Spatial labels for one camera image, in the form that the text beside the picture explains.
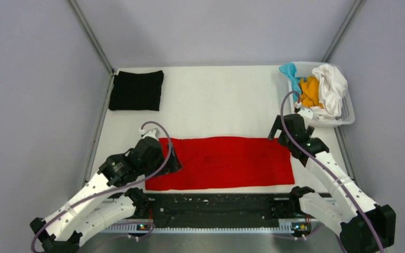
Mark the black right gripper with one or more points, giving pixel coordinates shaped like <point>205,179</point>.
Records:
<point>276,126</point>

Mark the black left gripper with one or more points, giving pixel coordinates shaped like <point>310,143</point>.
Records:
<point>174,165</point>

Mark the red t shirt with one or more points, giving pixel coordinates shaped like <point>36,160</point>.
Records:
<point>226,162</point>

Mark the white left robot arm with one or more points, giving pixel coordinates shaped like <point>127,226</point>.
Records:
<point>110,195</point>

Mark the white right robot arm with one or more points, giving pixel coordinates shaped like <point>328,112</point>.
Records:
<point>378,233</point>

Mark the orange t shirt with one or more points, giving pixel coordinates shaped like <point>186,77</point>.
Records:
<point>310,92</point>

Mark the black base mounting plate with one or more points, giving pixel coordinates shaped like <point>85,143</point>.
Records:
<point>218,210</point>

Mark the light blue t shirt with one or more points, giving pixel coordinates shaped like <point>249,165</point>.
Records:
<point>289,70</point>

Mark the white t shirt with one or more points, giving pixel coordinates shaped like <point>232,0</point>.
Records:
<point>333,88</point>

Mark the folded black t shirt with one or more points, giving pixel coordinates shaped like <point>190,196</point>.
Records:
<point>136,92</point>

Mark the aluminium frame rail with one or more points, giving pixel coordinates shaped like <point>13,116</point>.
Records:
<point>312,204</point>

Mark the white slotted cable duct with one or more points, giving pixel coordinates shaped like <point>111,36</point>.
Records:
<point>285,227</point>

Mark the right corner frame post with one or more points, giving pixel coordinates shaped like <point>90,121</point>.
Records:
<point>354,10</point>

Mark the corner frame post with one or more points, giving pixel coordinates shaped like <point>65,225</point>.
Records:
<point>83,22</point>
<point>354,10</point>

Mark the left corner frame post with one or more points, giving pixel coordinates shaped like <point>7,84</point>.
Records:
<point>83,22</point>

